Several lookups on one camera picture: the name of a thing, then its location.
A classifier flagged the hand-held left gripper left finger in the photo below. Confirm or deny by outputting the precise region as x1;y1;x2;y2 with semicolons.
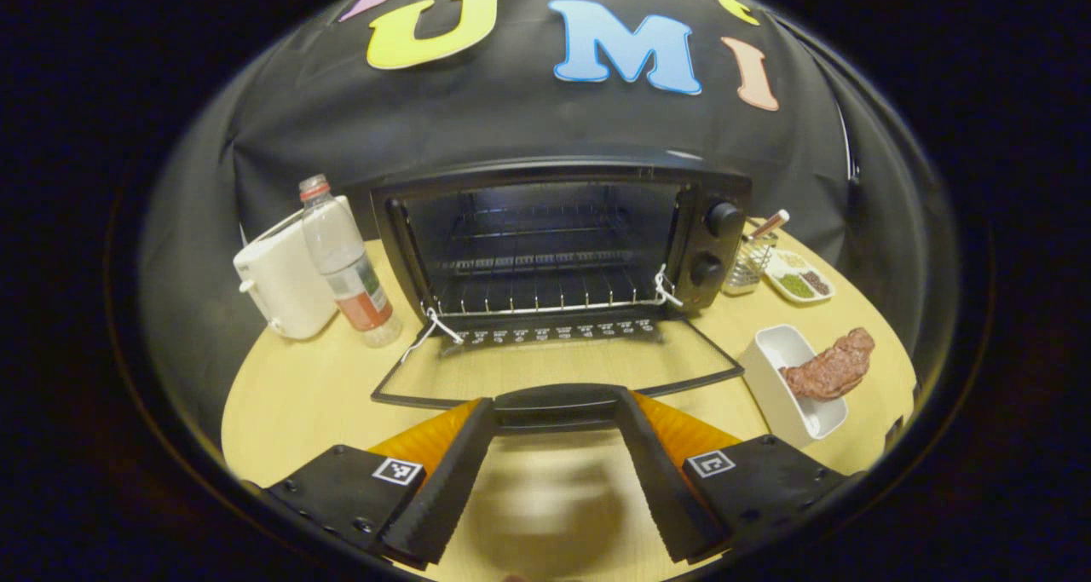
260;397;499;568

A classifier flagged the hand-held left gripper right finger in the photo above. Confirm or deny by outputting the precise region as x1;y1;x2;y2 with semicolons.
615;389;849;564

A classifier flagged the brown meat steak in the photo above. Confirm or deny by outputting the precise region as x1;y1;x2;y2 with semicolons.
779;327;877;402

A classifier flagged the black electric oven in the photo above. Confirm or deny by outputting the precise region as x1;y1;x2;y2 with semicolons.
370;158;753;435

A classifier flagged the white rectangular tray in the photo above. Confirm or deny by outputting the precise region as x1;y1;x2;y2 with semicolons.
739;324;850;450

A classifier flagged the white divided plate with beans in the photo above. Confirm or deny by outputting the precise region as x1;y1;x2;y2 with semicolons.
764;247;837;305

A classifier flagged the clear plastic water bottle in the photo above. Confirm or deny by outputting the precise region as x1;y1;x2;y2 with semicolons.
297;173;404;349

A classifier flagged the white toaster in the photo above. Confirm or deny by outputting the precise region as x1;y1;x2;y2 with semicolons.
233;196;351;341

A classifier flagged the black backdrop cloth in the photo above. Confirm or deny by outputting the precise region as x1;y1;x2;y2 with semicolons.
141;0;960;429

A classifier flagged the white string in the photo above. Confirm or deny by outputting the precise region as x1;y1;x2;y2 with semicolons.
653;263;684;308
400;305;466;363

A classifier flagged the metal wire oven rack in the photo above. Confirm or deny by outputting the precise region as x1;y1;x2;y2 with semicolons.
422;262;676;320

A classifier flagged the metal wire basket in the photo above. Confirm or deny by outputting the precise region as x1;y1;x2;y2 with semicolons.
722;224;781;297

